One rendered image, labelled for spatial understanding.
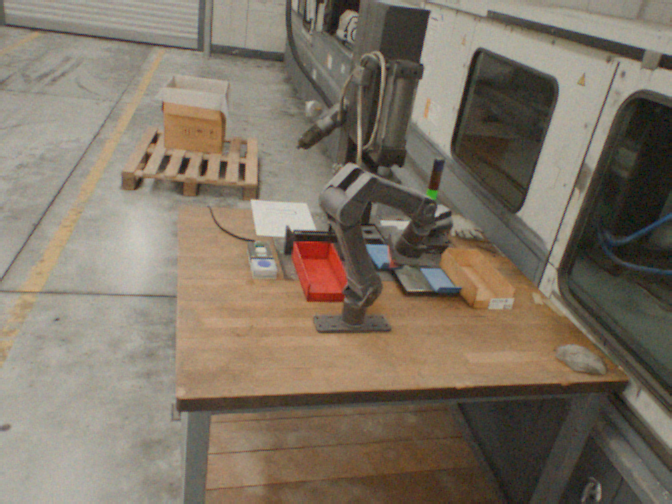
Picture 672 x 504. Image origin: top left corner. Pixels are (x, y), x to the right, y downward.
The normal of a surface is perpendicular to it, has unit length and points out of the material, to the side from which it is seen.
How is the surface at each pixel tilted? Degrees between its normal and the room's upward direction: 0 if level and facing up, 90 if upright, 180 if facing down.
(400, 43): 90
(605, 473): 90
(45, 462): 0
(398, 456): 0
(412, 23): 90
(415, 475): 0
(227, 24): 90
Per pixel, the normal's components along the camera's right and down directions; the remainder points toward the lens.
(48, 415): 0.15, -0.88
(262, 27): 0.17, 0.47
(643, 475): -0.41, -0.77
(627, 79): -0.98, -0.05
